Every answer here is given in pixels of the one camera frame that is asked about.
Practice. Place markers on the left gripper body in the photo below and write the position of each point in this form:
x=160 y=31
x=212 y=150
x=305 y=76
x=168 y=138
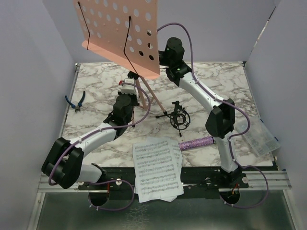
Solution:
x=134 y=101

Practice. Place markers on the pink music stand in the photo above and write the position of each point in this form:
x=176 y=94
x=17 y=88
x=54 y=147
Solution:
x=124 y=32

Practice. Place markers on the sheet music page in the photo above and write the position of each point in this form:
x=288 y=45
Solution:
x=156 y=167
x=174 y=162

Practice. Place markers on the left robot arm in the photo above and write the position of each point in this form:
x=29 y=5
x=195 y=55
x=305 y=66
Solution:
x=64 y=163

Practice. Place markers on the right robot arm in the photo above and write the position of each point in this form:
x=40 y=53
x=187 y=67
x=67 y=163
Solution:
x=221 y=119

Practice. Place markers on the purple glitter microphone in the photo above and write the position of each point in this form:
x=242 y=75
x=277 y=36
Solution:
x=196 y=143

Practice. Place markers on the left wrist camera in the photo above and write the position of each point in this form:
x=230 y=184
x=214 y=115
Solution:
x=127 y=87

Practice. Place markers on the black microphone shock mount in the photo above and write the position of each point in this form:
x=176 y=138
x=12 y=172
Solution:
x=179 y=118

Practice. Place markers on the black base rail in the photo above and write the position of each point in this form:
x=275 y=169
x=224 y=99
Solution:
x=196 y=182

